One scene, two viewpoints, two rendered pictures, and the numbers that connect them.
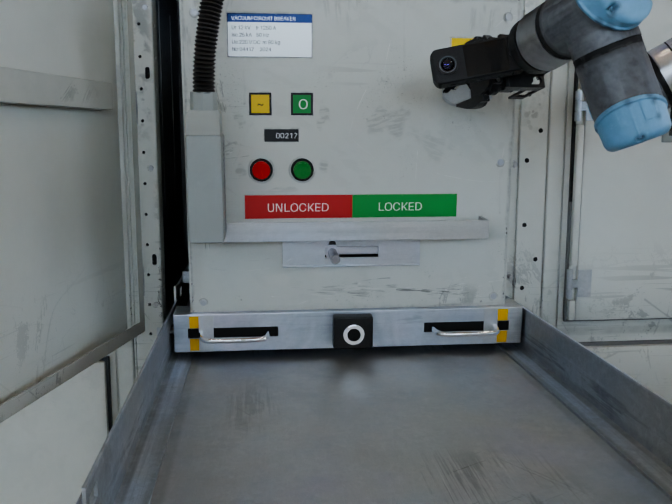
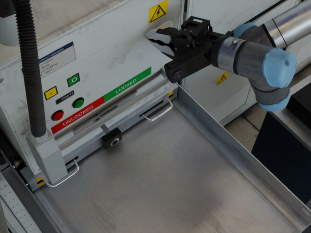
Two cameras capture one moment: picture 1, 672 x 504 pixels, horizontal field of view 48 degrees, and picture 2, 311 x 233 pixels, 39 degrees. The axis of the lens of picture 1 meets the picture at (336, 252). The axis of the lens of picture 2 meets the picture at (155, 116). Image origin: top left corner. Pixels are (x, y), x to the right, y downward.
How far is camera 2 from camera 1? 1.00 m
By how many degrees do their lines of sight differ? 54
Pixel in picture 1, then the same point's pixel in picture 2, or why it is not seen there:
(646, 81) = (286, 92)
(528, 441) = (225, 194)
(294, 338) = (85, 154)
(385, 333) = (123, 128)
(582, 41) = (263, 87)
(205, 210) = (58, 172)
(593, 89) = (263, 98)
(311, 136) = (80, 88)
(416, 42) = (131, 21)
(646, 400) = (265, 171)
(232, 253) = not seen: hidden behind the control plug
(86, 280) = not seen: outside the picture
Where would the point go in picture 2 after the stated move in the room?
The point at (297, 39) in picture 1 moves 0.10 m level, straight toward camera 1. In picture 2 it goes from (66, 56) to (90, 87)
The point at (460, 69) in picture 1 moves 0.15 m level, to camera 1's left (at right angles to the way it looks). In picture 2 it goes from (184, 74) to (126, 104)
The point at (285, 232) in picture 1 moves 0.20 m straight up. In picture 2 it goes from (81, 135) to (69, 89)
